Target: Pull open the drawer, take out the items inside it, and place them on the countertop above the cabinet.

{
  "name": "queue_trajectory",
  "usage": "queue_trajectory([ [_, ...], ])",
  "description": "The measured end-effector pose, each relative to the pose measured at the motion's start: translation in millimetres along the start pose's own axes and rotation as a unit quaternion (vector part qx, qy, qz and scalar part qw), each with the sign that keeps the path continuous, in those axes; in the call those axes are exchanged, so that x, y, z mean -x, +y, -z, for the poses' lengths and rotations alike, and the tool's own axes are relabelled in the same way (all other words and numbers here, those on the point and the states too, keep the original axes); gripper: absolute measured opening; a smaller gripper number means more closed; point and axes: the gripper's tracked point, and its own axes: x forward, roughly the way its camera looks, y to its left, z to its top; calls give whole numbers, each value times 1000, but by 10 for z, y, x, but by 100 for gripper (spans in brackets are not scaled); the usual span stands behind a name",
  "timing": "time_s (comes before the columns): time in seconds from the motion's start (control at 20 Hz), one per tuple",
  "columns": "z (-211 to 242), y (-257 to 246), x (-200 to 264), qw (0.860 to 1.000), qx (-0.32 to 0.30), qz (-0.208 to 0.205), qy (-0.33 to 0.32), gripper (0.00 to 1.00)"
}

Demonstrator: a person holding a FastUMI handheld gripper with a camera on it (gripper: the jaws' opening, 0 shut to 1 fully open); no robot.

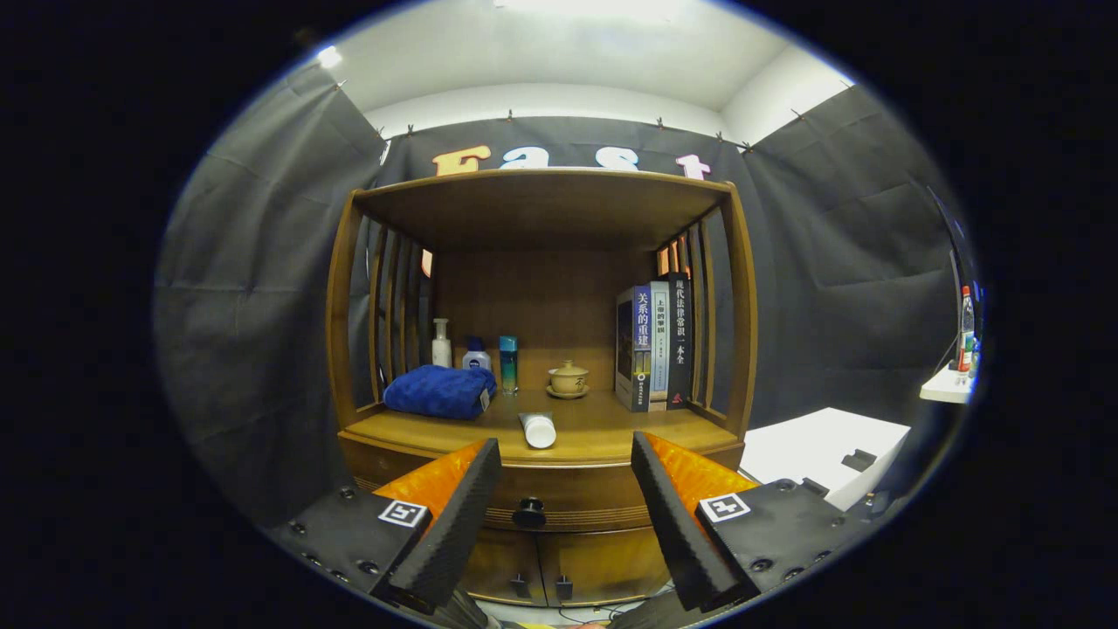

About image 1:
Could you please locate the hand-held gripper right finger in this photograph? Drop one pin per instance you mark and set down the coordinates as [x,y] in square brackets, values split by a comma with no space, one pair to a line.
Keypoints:
[681,533]

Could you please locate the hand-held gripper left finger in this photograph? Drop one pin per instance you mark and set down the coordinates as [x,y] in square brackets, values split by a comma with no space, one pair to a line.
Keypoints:
[458,533]

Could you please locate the white tube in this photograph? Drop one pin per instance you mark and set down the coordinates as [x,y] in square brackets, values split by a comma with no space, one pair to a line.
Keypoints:
[540,432]

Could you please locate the wooden cabinet door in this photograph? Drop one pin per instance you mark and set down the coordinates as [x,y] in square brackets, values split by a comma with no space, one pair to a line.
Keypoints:
[603,563]
[498,563]

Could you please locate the wooden countertop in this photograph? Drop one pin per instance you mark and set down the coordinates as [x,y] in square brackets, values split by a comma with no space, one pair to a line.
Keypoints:
[603,432]

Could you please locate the wooden cabinet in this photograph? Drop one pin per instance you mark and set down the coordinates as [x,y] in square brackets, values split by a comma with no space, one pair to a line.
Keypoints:
[541,297]

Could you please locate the person's grey trousers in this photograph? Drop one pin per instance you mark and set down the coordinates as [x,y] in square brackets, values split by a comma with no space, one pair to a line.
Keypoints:
[476,616]

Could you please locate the blue folded towel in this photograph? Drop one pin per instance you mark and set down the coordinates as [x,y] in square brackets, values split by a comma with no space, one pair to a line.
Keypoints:
[437,391]

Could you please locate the teal slim bottle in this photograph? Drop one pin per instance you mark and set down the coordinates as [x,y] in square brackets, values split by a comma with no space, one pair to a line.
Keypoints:
[508,367]

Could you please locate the white bottle blue cap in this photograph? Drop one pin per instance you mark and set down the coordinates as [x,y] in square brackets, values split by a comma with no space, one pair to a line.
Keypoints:
[476,360]

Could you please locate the white pump bottle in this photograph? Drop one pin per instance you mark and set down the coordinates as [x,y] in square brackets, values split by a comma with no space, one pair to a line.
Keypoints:
[442,352]

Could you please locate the beige lidded teacup with saucer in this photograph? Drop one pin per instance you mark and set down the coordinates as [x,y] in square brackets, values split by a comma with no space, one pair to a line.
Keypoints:
[568,380]

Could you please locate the black spine book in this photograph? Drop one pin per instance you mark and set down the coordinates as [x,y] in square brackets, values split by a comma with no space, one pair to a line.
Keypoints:
[679,341]

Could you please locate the pale spine book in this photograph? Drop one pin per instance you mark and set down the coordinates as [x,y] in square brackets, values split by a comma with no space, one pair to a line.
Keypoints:
[660,341]

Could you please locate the blue spine book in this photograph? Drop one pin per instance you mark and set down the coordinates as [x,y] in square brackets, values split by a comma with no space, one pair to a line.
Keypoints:
[642,341]

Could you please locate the white side shelf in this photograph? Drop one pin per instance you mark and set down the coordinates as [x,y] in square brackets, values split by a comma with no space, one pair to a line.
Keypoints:
[943,389]

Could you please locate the black backdrop cloth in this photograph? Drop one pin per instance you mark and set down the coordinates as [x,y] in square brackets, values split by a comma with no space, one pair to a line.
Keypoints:
[262,306]

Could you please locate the clear bottle red label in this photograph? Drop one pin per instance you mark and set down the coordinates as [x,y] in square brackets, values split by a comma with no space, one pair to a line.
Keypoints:
[965,341]

